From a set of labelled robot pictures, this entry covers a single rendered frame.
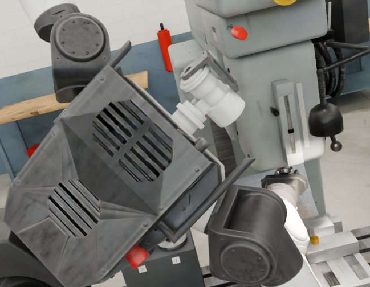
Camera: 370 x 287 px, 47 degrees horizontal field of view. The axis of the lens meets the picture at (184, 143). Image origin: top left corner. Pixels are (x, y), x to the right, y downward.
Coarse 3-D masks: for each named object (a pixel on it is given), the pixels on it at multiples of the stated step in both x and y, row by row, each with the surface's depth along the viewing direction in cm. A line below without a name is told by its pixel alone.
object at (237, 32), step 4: (228, 28) 90; (232, 28) 86; (236, 28) 81; (240, 28) 80; (232, 32) 83; (236, 32) 80; (240, 32) 79; (244, 32) 79; (236, 36) 81; (240, 36) 79; (244, 36) 79
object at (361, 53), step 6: (366, 48) 94; (354, 54) 92; (360, 54) 93; (366, 54) 94; (342, 60) 90; (348, 60) 91; (324, 66) 89; (330, 66) 89; (336, 66) 89; (324, 72) 89
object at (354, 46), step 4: (328, 44) 109; (332, 44) 108; (336, 44) 106; (340, 44) 105; (344, 44) 103; (348, 44) 102; (352, 44) 101; (356, 44) 100; (360, 44) 99; (348, 48) 102; (352, 48) 101; (356, 48) 99; (360, 48) 98; (364, 48) 97
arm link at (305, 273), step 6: (306, 264) 74; (300, 270) 72; (306, 270) 73; (300, 276) 71; (306, 276) 72; (312, 276) 74; (288, 282) 71; (294, 282) 71; (300, 282) 71; (306, 282) 72; (312, 282) 73
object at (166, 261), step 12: (168, 240) 128; (180, 240) 124; (192, 240) 125; (156, 252) 123; (168, 252) 122; (180, 252) 121; (192, 252) 121; (144, 264) 121; (156, 264) 121; (168, 264) 122; (180, 264) 122; (192, 264) 123; (132, 276) 122; (144, 276) 122; (156, 276) 123; (168, 276) 123; (180, 276) 124; (192, 276) 124
